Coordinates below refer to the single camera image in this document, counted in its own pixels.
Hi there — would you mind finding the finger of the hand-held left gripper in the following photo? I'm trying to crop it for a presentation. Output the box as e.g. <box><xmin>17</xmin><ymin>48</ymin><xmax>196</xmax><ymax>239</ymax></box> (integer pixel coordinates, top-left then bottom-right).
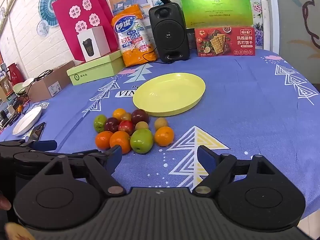
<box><xmin>14</xmin><ymin>149</ymin><xmax>102</xmax><ymax>167</ymax></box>
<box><xmin>0</xmin><ymin>140</ymin><xmax>58</xmax><ymax>155</ymax></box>

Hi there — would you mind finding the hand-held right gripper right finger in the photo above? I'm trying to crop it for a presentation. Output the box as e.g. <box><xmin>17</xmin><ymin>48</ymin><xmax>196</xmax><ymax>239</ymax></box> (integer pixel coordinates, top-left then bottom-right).
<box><xmin>192</xmin><ymin>145</ymin><xmax>278</xmax><ymax>197</ymax></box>

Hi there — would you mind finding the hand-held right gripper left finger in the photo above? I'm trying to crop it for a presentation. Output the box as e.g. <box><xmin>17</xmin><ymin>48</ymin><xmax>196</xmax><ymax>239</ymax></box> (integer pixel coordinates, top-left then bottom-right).
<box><xmin>44</xmin><ymin>145</ymin><xmax>127</xmax><ymax>197</ymax></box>

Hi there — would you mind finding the green apple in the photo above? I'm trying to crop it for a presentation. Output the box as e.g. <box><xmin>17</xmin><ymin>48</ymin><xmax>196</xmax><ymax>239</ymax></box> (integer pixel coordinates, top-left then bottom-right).
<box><xmin>94</xmin><ymin>114</ymin><xmax>107</xmax><ymax>133</ymax></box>
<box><xmin>130</xmin><ymin>128</ymin><xmax>154</xmax><ymax>154</ymax></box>

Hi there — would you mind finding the red apple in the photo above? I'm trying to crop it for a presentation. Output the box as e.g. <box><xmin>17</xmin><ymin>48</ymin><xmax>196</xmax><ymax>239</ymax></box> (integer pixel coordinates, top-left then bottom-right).
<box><xmin>118</xmin><ymin>120</ymin><xmax>136</xmax><ymax>136</ymax></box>

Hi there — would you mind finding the dark red plum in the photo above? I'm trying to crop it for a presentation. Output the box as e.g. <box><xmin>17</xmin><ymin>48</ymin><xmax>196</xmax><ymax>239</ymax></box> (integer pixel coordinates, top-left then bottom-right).
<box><xmin>131</xmin><ymin>109</ymin><xmax>150</xmax><ymax>125</ymax></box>
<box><xmin>104</xmin><ymin>117</ymin><xmax>120</xmax><ymax>133</ymax></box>

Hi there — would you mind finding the yellow plastic plate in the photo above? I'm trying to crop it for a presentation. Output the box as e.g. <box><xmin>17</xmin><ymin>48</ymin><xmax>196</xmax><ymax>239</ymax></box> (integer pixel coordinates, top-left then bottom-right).
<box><xmin>132</xmin><ymin>72</ymin><xmax>206</xmax><ymax>117</ymax></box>

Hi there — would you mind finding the person's left hand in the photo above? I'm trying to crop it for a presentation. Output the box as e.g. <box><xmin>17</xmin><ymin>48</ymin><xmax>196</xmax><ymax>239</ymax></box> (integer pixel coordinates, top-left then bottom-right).
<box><xmin>0</xmin><ymin>190</ymin><xmax>12</xmax><ymax>211</ymax></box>

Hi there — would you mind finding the black phone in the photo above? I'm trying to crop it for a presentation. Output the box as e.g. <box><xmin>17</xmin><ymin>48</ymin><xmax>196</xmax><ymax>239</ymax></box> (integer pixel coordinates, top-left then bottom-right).
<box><xmin>25</xmin><ymin>122</ymin><xmax>46</xmax><ymax>142</ymax></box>

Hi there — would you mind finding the white plate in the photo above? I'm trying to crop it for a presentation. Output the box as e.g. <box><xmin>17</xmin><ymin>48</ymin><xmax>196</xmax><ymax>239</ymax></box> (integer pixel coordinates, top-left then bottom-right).
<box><xmin>12</xmin><ymin>106</ymin><xmax>42</xmax><ymax>136</ymax></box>

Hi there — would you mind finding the brown cardboard box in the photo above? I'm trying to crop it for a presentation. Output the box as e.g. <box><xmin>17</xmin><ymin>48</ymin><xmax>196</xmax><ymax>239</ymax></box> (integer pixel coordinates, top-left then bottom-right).
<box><xmin>27</xmin><ymin>60</ymin><xmax>75</xmax><ymax>103</ymax></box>

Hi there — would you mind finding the white bowl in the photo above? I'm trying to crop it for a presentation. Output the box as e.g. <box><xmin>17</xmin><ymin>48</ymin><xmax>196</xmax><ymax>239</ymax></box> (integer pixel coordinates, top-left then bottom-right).
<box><xmin>12</xmin><ymin>77</ymin><xmax>35</xmax><ymax>96</ymax></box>

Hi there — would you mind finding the blue printed tablecloth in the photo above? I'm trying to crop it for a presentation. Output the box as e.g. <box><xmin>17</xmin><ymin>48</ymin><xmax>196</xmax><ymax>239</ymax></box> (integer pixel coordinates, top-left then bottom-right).
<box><xmin>0</xmin><ymin>49</ymin><xmax>320</xmax><ymax>220</ymax></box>

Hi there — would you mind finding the red kettle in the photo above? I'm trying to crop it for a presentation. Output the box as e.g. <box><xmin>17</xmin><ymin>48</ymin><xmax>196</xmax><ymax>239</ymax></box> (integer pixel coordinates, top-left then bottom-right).
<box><xmin>6</xmin><ymin>63</ymin><xmax>25</xmax><ymax>86</ymax></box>

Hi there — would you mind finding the flat green box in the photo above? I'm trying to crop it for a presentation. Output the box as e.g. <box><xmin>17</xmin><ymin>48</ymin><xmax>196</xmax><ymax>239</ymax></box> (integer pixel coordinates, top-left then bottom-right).
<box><xmin>66</xmin><ymin>50</ymin><xmax>125</xmax><ymax>86</ymax></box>

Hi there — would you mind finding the white box with cup print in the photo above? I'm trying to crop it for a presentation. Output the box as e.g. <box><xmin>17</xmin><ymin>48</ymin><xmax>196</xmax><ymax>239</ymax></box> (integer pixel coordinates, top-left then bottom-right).
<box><xmin>77</xmin><ymin>26</ymin><xmax>112</xmax><ymax>62</ymax></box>

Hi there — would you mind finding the small blue paper fan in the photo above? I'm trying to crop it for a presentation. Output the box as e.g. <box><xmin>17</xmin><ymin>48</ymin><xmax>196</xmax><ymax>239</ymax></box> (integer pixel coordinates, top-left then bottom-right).
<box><xmin>37</xmin><ymin>20</ymin><xmax>49</xmax><ymax>36</ymax></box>

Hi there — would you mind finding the red cracker box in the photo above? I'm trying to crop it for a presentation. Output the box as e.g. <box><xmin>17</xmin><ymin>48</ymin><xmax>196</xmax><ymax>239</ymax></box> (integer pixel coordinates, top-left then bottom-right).
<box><xmin>194</xmin><ymin>26</ymin><xmax>256</xmax><ymax>57</ymax></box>

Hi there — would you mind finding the orange pack of paper cups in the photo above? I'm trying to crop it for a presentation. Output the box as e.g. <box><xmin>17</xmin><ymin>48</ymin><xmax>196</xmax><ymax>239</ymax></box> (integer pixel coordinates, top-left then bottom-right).
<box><xmin>111</xmin><ymin>4</ymin><xmax>158</xmax><ymax>67</ymax></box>

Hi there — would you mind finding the black speaker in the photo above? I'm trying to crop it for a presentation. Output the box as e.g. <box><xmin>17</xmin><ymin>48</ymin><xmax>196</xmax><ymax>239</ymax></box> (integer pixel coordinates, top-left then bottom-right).
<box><xmin>149</xmin><ymin>0</ymin><xmax>190</xmax><ymax>63</ymax></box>

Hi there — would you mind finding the pink tote bag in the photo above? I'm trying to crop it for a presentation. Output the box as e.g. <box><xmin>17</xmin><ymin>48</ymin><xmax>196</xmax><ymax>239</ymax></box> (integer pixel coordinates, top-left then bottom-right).
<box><xmin>52</xmin><ymin>0</ymin><xmax>118</xmax><ymax>62</ymax></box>

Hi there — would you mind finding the large blue paper fan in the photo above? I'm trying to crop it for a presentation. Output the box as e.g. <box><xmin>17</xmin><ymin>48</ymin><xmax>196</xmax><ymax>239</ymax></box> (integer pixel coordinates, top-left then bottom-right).
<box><xmin>39</xmin><ymin>0</ymin><xmax>66</xmax><ymax>21</ymax></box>

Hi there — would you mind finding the large green gift box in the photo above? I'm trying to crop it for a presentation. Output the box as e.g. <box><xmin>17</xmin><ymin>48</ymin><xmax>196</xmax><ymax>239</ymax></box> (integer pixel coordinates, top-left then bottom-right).
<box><xmin>177</xmin><ymin>0</ymin><xmax>253</xmax><ymax>29</ymax></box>

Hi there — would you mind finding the black speaker cable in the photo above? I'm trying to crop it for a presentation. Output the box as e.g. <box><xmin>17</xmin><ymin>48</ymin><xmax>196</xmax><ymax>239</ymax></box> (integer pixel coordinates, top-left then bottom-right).
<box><xmin>142</xmin><ymin>44</ymin><xmax>175</xmax><ymax>65</ymax></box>

